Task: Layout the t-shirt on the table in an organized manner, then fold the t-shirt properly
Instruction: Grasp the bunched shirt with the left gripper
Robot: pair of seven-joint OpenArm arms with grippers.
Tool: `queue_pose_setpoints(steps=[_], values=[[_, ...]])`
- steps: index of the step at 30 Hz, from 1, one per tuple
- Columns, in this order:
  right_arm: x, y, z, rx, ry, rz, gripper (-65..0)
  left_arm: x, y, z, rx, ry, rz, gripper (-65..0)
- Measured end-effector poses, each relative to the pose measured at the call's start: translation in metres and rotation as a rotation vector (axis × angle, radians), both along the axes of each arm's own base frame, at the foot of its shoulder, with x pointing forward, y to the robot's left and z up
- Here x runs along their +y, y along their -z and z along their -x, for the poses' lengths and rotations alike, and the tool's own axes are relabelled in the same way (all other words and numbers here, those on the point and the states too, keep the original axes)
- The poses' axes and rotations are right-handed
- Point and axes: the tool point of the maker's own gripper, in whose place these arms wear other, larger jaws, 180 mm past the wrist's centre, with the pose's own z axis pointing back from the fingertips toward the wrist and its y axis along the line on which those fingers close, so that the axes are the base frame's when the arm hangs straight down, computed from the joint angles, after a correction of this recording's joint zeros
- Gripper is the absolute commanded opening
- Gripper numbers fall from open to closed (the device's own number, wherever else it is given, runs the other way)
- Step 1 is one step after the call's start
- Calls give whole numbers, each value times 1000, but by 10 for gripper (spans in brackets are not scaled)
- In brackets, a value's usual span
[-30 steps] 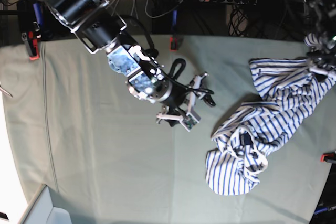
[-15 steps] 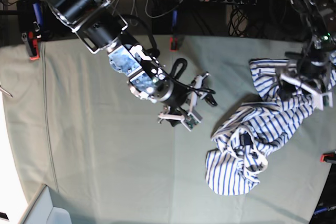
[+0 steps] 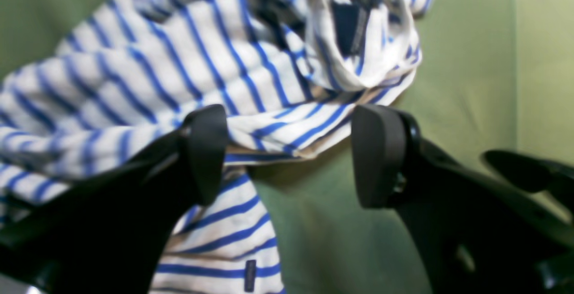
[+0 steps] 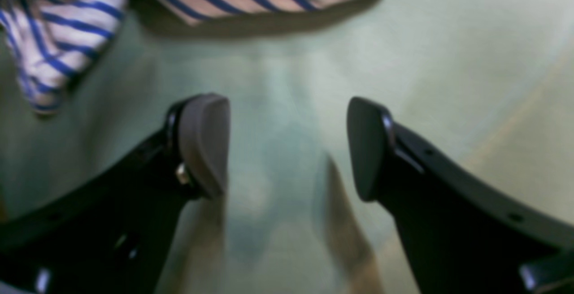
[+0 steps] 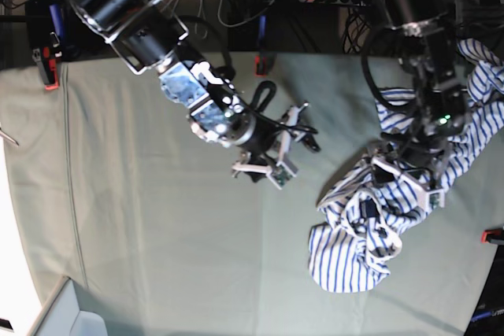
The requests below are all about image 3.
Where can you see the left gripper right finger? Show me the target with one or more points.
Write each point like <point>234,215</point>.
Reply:
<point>474,234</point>

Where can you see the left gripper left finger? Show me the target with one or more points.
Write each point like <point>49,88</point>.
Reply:
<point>107,234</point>

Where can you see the blue white striped t-shirt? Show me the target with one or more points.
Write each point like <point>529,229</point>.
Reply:
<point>289,74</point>

